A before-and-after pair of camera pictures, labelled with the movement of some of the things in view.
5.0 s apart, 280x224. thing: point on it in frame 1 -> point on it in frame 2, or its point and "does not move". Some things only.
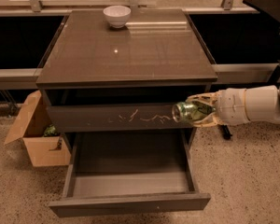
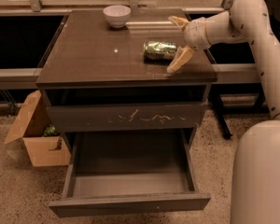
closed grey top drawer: x=115 y=119 does not move
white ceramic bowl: x=117 y=15 does not move
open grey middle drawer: x=113 y=172 does not move
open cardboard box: x=30 y=124 does not move
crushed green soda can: x=192 y=110 -> x=159 y=50
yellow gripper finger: x=210 y=98 -> x=179 y=21
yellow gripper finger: x=211 y=119 -> x=182 y=55
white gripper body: x=231 y=106 -> x=195 y=34
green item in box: x=50 y=131 does not move
